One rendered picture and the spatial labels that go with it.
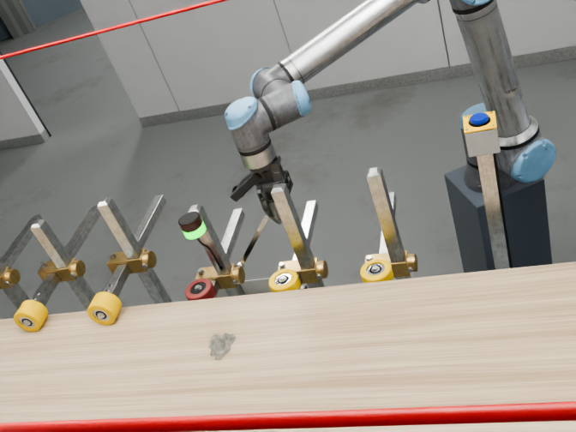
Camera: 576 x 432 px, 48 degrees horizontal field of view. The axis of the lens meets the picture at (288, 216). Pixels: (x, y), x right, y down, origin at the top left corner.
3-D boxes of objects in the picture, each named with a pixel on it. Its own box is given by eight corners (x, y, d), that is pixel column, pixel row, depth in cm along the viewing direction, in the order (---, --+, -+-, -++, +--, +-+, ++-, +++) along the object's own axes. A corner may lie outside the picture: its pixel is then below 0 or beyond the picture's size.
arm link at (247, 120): (263, 101, 159) (226, 119, 158) (279, 144, 166) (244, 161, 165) (251, 90, 167) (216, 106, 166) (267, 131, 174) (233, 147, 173)
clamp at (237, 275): (205, 279, 197) (199, 267, 194) (246, 275, 192) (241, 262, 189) (201, 292, 192) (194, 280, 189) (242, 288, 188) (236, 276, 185)
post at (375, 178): (405, 303, 187) (366, 166, 160) (417, 301, 186) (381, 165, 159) (405, 311, 184) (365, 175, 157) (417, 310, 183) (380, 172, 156)
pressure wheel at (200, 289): (203, 306, 191) (189, 278, 184) (228, 303, 188) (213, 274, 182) (195, 327, 185) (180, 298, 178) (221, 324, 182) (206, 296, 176)
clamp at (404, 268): (369, 267, 182) (365, 253, 179) (417, 261, 178) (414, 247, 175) (368, 282, 178) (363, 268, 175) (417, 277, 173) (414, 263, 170)
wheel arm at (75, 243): (95, 213, 227) (90, 204, 225) (104, 211, 226) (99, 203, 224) (27, 320, 189) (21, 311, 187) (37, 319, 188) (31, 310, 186)
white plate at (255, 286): (217, 307, 204) (205, 284, 198) (295, 299, 195) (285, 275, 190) (216, 308, 203) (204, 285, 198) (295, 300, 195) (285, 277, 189)
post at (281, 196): (322, 310, 195) (272, 183, 168) (333, 309, 194) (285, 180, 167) (321, 319, 192) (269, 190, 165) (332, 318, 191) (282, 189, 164)
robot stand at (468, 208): (467, 289, 273) (443, 173, 239) (521, 266, 274) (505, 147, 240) (497, 327, 252) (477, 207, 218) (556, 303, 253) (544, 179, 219)
